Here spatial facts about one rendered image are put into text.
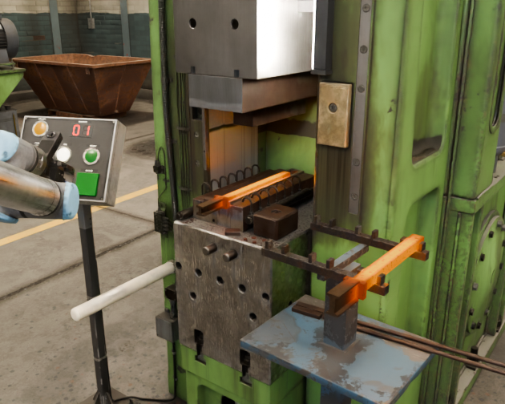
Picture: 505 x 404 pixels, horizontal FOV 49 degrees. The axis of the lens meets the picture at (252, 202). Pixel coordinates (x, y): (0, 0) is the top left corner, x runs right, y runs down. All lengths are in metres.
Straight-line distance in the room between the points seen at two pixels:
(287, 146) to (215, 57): 0.60
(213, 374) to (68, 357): 1.07
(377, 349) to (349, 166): 0.50
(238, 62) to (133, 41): 8.89
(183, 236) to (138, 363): 1.09
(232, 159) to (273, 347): 0.81
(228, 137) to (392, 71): 0.69
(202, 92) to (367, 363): 0.86
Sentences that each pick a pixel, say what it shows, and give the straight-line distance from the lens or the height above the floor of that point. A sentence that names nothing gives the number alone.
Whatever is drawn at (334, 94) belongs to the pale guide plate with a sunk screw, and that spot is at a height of 1.33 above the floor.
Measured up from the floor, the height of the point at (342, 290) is 1.05.
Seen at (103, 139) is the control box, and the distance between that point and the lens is 1.88.
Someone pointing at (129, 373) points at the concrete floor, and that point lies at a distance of 2.65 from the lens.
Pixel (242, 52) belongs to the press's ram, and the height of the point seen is 1.43.
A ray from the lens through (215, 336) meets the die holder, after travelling 1.81.
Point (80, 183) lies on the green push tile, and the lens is 1.87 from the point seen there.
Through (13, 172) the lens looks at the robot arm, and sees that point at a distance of 1.18.
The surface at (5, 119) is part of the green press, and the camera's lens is 6.91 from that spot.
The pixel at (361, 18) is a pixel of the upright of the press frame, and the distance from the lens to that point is 1.50.
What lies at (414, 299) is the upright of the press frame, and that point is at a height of 0.58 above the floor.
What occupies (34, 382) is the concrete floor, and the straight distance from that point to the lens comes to 2.71.
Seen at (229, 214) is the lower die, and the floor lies 0.96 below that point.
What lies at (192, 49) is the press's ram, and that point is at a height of 1.43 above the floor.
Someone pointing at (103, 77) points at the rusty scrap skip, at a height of 0.67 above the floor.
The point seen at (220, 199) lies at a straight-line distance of 1.64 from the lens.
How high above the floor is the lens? 1.54
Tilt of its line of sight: 19 degrees down
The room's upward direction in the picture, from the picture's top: straight up
